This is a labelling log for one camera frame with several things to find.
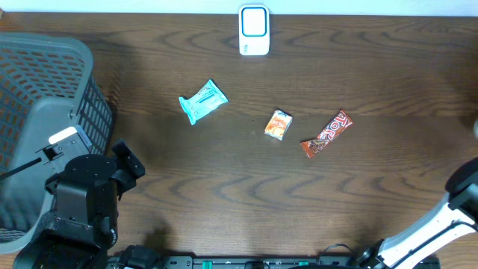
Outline teal snack packet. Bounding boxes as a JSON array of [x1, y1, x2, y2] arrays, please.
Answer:
[[179, 79, 229, 125]]

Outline orange snack sachet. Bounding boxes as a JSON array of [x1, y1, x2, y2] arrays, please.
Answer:
[[264, 110, 293, 140]]

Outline red chocolate bar wrapper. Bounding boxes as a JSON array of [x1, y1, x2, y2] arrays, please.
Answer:
[[301, 110, 353, 158]]

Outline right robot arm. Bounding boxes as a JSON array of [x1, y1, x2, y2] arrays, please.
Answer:
[[356, 159, 477, 269]]

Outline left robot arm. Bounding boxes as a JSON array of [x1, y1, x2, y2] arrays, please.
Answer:
[[13, 141, 164, 269]]

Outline white barcode scanner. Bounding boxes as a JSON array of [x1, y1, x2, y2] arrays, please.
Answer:
[[238, 4, 270, 56]]

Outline grey plastic shopping basket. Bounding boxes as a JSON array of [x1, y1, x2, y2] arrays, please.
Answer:
[[1, 32, 113, 254]]

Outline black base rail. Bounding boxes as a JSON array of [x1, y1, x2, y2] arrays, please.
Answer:
[[108, 254, 442, 269]]

